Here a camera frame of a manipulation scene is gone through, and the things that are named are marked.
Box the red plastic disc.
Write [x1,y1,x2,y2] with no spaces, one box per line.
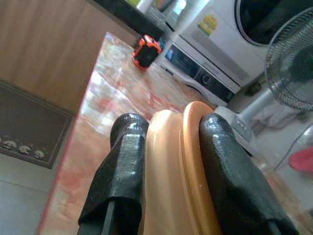
[288,148,313,173]

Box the wooden cabinet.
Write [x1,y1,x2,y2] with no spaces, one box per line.
[0,0,137,113]

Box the orange plastic bowl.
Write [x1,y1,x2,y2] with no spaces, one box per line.
[139,100,223,235]

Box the grey standing fan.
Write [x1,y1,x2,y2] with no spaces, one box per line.
[215,6,313,150]

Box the white dryer round door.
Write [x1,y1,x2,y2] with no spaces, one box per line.
[171,0,313,88]

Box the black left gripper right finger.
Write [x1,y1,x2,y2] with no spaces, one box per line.
[199,114,300,235]

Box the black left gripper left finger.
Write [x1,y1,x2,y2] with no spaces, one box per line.
[77,112,150,235]

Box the yellow green energy label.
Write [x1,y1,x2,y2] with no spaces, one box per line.
[197,14,219,37]

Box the brown patterned doormat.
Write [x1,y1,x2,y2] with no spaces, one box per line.
[0,79,75,170]

